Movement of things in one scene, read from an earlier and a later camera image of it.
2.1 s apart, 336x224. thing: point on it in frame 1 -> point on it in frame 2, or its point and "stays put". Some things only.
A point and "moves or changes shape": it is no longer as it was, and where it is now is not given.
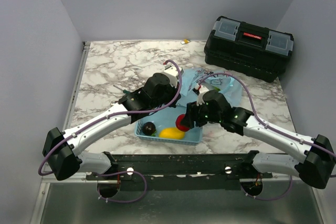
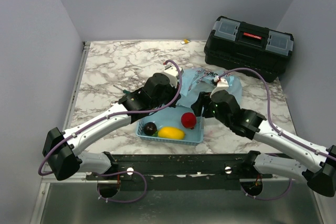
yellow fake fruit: (172, 133) stays put
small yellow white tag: (185, 41) stays put
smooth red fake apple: (178, 122) moves or changes shape
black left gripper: (173, 89) stays put
